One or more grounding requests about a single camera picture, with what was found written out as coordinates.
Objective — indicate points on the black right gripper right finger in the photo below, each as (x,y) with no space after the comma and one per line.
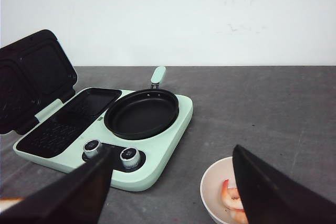
(269,196)

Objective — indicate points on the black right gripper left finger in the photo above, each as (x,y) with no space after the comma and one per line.
(78,197)

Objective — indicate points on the breakfast maker hinged lid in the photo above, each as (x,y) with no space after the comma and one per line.
(35,72)

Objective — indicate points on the pink cooked shrimp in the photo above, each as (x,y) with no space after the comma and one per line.
(231,199)

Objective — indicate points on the mint green breakfast maker base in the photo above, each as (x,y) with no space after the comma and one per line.
(58,141)

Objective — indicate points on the left silver control knob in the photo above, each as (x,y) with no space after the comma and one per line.
(92,148)

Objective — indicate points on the beige ribbed bowl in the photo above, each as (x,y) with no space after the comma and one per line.
(211,188)

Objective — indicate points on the black round frying pan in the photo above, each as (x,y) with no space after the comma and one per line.
(144,113)

